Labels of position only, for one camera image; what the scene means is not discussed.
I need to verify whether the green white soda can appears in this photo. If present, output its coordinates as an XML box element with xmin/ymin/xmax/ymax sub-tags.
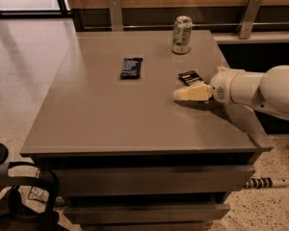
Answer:
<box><xmin>171</xmin><ymin>15</ymin><xmax>193</xmax><ymax>54</ymax></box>

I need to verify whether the grey drawer cabinet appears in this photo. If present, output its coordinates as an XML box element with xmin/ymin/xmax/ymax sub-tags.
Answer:
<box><xmin>21</xmin><ymin>31</ymin><xmax>268</xmax><ymax>231</ymax></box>

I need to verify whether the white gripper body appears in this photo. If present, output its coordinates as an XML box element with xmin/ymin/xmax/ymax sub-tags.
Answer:
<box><xmin>210</xmin><ymin>66</ymin><xmax>244</xmax><ymax>104</ymax></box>

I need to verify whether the upper grey drawer front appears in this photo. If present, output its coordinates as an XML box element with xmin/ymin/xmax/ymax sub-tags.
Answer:
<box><xmin>55</xmin><ymin>165</ymin><xmax>254</xmax><ymax>197</ymax></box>

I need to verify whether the grey drawer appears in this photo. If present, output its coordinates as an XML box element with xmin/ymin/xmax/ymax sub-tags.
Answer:
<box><xmin>55</xmin><ymin>165</ymin><xmax>254</xmax><ymax>197</ymax></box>
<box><xmin>64</xmin><ymin>203</ymin><xmax>230</xmax><ymax>224</ymax></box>

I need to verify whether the metal bracket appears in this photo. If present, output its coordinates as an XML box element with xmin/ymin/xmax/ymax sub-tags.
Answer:
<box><xmin>236</xmin><ymin>0</ymin><xmax>262</xmax><ymax>39</ymax></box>
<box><xmin>108</xmin><ymin>0</ymin><xmax>123</xmax><ymax>32</ymax></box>

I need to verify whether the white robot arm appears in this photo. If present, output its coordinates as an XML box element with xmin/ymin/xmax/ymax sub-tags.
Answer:
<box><xmin>173</xmin><ymin>65</ymin><xmax>289</xmax><ymax>121</ymax></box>

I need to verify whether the black rxbar chocolate wrapper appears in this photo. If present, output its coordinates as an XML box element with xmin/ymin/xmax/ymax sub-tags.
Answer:
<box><xmin>178</xmin><ymin>70</ymin><xmax>203</xmax><ymax>86</ymax></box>

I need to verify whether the blue snack bar wrapper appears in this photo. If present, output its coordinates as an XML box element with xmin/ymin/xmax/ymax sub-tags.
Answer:
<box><xmin>119</xmin><ymin>58</ymin><xmax>143</xmax><ymax>79</ymax></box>

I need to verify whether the black white striped power strip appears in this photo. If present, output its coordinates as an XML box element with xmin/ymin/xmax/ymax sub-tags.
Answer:
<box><xmin>245</xmin><ymin>177</ymin><xmax>289</xmax><ymax>189</ymax></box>

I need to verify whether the left metal bracket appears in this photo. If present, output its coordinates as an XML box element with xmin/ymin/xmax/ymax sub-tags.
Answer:
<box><xmin>108</xmin><ymin>0</ymin><xmax>123</xmax><ymax>32</ymax></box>

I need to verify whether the grey side shelf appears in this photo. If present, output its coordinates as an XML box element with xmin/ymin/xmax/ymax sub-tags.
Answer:
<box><xmin>213</xmin><ymin>31</ymin><xmax>289</xmax><ymax>44</ymax></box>

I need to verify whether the wire basket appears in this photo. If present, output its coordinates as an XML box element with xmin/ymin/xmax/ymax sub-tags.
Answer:
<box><xmin>28</xmin><ymin>169</ymin><xmax>64</xmax><ymax>207</ymax></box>

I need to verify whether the right metal bracket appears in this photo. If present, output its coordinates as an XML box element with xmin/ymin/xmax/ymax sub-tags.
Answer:
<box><xmin>236</xmin><ymin>0</ymin><xmax>262</xmax><ymax>39</ymax></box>

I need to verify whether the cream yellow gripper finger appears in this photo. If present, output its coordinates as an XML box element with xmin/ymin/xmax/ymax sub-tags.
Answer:
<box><xmin>173</xmin><ymin>84</ymin><xmax>212</xmax><ymax>101</ymax></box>

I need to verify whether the lower grey drawer front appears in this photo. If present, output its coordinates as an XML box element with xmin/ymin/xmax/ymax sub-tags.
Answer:
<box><xmin>64</xmin><ymin>203</ymin><xmax>230</xmax><ymax>224</ymax></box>

